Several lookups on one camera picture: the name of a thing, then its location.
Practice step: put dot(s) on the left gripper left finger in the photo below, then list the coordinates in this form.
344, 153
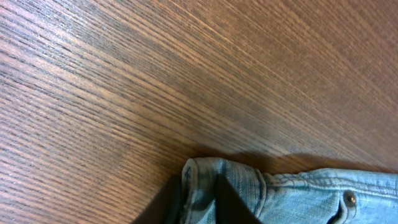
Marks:
165, 206

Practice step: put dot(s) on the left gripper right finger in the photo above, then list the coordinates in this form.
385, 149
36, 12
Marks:
229, 207

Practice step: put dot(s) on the light blue denim shorts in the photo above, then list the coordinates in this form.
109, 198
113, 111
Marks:
317, 196

